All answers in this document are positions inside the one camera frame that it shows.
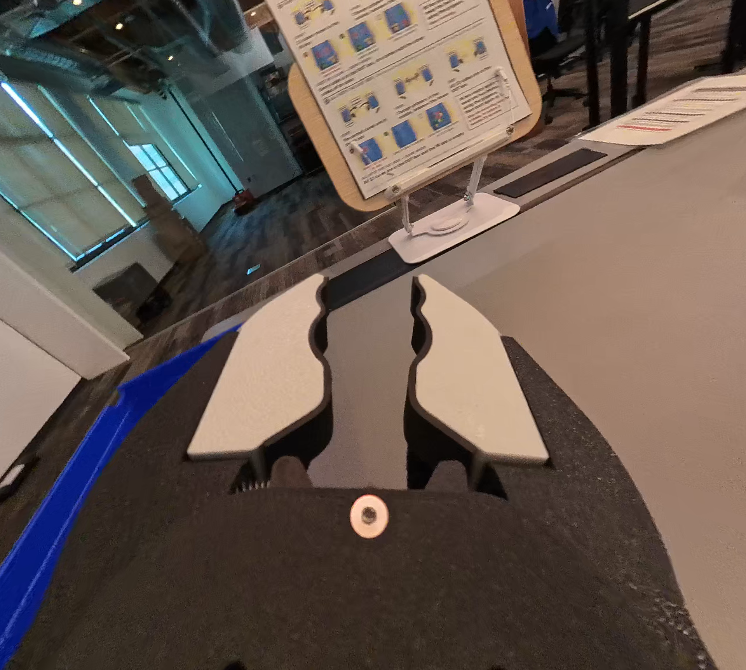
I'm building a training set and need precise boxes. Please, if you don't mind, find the black office chair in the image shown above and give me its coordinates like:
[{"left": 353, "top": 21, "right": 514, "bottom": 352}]
[{"left": 533, "top": 32, "right": 589, "bottom": 106}]

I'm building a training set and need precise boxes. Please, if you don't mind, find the blue jacket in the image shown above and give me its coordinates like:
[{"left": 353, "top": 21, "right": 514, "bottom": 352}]
[{"left": 521, "top": 0, "right": 560, "bottom": 42}]

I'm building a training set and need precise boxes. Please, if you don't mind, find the dark low cabinet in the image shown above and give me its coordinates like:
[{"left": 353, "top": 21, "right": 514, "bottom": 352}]
[{"left": 93, "top": 262, "right": 173, "bottom": 327}]

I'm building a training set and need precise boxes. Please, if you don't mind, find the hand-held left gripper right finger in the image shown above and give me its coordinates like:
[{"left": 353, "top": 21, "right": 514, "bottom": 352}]
[{"left": 406, "top": 274, "right": 550, "bottom": 479}]

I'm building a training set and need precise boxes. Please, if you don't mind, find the illustrated instruction sheet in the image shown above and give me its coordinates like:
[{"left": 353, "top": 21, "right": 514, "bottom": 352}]
[{"left": 227, "top": 0, "right": 532, "bottom": 200}]

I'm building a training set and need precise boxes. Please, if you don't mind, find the laminated paper sheet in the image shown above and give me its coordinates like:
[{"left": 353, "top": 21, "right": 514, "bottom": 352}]
[{"left": 580, "top": 76, "right": 746, "bottom": 146}]

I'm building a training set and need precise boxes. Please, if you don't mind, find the black table frame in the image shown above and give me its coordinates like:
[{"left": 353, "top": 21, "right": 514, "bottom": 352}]
[{"left": 577, "top": 0, "right": 746, "bottom": 129}]

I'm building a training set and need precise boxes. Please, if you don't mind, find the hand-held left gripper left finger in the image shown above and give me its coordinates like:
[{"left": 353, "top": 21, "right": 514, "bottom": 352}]
[{"left": 186, "top": 274, "right": 334, "bottom": 475}]

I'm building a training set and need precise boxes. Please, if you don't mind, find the teal tinted window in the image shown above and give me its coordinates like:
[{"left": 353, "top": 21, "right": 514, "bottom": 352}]
[{"left": 0, "top": 78, "right": 202, "bottom": 269}]

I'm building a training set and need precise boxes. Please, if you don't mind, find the blue plastic bin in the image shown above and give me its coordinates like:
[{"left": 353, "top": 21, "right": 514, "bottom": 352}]
[{"left": 0, "top": 323, "right": 244, "bottom": 668}]

